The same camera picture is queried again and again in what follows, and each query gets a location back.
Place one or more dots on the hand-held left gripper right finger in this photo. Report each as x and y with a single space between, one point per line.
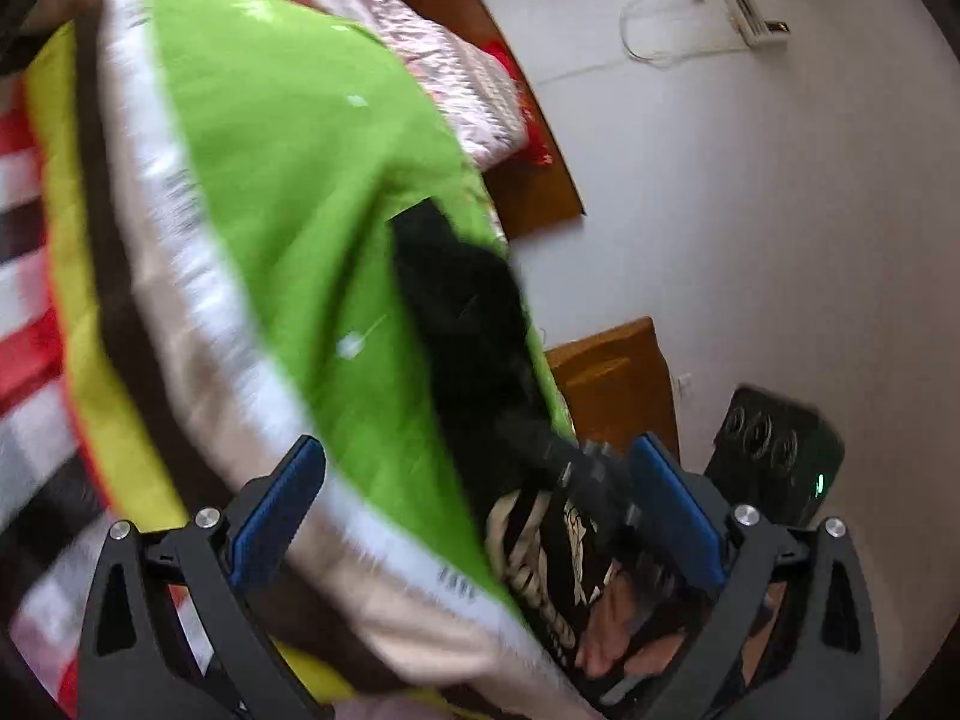
675 517

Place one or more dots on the red white striped cloth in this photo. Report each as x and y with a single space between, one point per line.
30 360

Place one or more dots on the white wall socket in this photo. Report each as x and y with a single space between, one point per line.
684 384

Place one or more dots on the red pillow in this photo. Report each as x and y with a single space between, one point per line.
536 146

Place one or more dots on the green cloth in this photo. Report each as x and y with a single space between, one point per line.
285 165

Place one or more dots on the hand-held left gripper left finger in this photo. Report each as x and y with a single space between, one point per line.
277 517

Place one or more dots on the green striped blanket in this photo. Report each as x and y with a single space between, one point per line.
352 615

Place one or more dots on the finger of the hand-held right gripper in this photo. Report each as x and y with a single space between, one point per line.
570 469

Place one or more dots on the pink white quilt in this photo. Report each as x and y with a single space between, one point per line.
442 52

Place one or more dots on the black rose print pants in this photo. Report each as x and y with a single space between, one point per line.
465 315

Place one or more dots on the yellow cloth brown border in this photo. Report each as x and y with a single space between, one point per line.
75 277

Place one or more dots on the plain wooden headboard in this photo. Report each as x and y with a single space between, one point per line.
532 195

